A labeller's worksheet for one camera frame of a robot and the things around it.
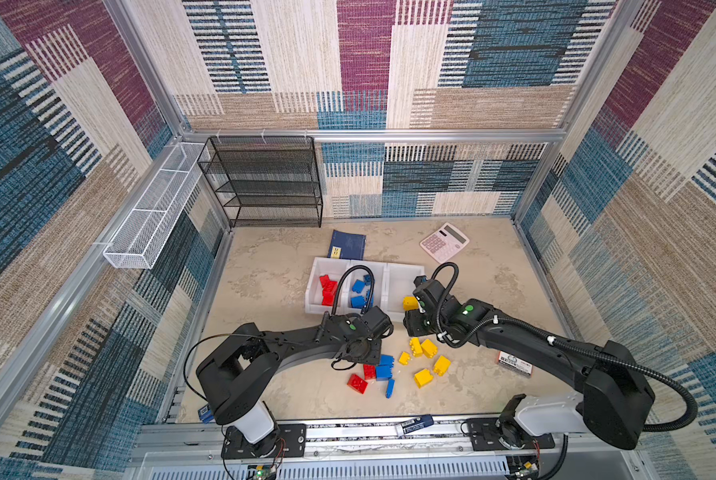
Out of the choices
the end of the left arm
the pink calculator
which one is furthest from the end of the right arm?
the pink calculator

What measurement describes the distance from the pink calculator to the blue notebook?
0.23m

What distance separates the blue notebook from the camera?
3.62ft

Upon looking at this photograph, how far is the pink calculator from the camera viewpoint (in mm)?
1104
